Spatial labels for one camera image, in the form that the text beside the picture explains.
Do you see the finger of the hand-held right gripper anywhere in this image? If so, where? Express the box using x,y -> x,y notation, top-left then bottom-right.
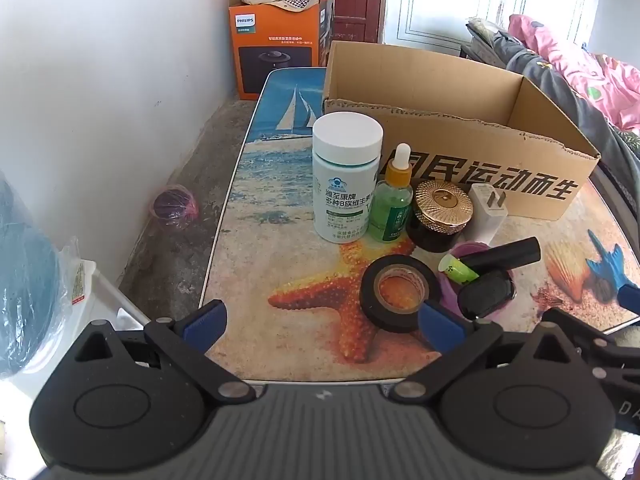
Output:
616,282 -> 640,313
542,307 -> 640,348

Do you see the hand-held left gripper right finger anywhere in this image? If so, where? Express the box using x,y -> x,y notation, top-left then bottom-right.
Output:
390,301 -> 608,403

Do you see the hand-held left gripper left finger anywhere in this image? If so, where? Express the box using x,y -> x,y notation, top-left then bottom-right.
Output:
75,299 -> 257,406

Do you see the pink plastic bowl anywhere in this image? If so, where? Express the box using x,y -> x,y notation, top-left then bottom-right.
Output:
439,241 -> 516,321

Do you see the black key fob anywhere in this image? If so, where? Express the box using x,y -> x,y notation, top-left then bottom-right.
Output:
459,270 -> 516,320

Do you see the green lip balm stick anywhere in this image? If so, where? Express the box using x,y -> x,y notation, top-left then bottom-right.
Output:
438,253 -> 481,283

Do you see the black tape roll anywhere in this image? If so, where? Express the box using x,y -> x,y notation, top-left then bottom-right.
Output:
360,254 -> 443,334

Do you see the black cylindrical tube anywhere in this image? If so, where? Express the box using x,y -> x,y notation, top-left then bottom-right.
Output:
457,236 -> 542,270

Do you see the black jar with gold lid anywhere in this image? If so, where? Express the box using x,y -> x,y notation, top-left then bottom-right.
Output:
406,179 -> 474,253

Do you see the green dropper bottle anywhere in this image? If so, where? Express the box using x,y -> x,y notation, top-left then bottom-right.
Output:
367,143 -> 415,242

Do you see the white charger plug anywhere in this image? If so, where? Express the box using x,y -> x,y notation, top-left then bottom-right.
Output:
467,183 -> 509,246

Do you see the brown cardboard box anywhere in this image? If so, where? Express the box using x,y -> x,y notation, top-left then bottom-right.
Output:
321,41 -> 601,221

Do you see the white water dispenser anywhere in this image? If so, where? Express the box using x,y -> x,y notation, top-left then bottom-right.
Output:
0,259 -> 151,461

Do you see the purple ball in plastic bag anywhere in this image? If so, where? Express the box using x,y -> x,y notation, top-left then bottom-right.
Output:
150,185 -> 200,231

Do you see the white supplement bottle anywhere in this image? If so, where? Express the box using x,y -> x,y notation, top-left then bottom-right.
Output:
312,112 -> 384,244

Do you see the blue plastic bag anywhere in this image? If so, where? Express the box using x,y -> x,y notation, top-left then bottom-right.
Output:
0,170 -> 81,378

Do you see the grey blanket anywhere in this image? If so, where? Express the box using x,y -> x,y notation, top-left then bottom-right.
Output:
467,17 -> 640,221

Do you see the pink quilt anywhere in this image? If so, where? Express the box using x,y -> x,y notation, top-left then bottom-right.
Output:
508,14 -> 640,133

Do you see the orange appliance carton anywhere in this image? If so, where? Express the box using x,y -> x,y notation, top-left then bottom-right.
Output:
228,0 -> 340,101

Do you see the white panelled door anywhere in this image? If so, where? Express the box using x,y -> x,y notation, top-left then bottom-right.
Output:
385,0 -> 601,56

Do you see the dark red wooden door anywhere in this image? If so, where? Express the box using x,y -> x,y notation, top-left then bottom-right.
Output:
332,0 -> 388,45

